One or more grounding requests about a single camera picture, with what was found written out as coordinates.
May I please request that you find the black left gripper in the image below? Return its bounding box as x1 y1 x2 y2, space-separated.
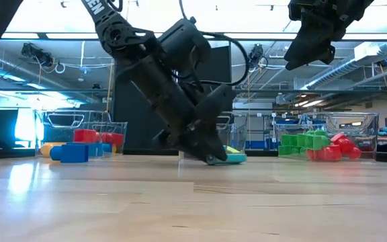
116 55 237 163

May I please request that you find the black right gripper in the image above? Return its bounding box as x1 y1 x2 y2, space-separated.
284 0 376 71

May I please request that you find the light green block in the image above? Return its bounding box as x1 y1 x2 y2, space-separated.
224 145 243 155

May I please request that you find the teal block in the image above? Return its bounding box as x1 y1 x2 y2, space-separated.
206 153 247 165

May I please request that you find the red chunky block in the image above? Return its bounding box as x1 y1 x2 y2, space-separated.
73 129 97 144
96 132 124 146

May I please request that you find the clear plastic bin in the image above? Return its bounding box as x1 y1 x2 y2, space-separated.
275 112 381 161
34 110 128 156
178 110 249 162

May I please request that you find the black ceiling-mounted device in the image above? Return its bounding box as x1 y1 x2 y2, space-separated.
21 42 55 68
249 43 269 70

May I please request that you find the black partition panel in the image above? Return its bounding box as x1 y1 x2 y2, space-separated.
196 45 233 112
112 79 167 151

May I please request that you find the silver ventilation duct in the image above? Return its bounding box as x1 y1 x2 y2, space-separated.
275 42 387 105
0 46 97 104

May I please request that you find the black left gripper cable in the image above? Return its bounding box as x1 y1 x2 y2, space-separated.
179 0 251 87

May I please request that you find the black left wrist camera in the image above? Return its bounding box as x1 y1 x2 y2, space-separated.
159 18 212 79

